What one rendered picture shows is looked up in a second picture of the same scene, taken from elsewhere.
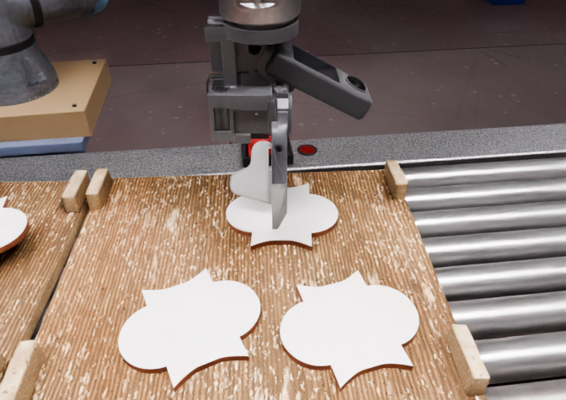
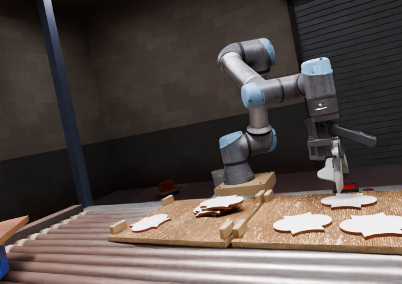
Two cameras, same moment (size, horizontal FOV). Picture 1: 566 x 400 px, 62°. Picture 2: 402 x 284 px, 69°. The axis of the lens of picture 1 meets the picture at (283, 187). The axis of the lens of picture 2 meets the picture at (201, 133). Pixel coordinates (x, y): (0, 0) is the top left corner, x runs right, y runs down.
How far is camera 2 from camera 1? 0.44 m
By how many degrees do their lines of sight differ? 46
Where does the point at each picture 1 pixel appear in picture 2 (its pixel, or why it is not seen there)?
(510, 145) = not seen: outside the picture
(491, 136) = not seen: outside the picture
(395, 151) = not seen: outside the picture
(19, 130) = (238, 192)
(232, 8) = (312, 111)
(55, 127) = (252, 191)
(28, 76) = (244, 173)
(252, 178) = (326, 171)
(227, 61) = (313, 130)
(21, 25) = (243, 154)
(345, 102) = (363, 140)
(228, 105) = (314, 144)
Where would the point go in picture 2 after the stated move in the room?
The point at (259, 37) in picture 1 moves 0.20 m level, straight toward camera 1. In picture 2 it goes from (322, 118) to (311, 126)
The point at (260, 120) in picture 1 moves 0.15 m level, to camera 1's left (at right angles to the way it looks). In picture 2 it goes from (328, 150) to (274, 156)
